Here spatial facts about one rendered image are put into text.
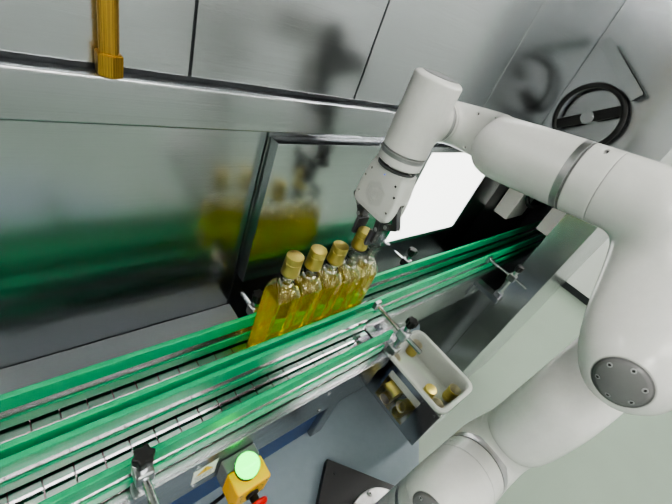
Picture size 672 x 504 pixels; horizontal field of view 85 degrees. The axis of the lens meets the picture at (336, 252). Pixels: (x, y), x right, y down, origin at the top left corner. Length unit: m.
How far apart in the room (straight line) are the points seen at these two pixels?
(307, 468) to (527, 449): 0.62
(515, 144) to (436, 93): 0.16
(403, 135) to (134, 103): 0.40
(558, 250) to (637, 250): 1.11
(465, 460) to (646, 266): 0.42
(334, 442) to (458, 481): 0.52
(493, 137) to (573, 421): 0.39
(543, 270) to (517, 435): 1.07
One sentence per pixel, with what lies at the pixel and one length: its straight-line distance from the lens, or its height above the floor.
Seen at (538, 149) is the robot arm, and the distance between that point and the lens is 0.54.
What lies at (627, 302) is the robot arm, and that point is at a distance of 0.49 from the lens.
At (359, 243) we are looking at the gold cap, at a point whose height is 1.33.
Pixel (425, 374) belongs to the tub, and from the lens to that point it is 1.17.
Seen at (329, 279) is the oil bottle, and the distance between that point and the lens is 0.77.
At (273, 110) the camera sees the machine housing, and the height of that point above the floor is 1.54.
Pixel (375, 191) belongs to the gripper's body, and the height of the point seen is 1.46.
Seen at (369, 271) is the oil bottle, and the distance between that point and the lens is 0.85.
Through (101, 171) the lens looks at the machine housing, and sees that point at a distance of 0.62.
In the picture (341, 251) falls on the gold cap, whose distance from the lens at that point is 0.73.
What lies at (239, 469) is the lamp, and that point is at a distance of 0.78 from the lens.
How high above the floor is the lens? 1.74
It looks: 35 degrees down
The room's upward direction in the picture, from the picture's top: 24 degrees clockwise
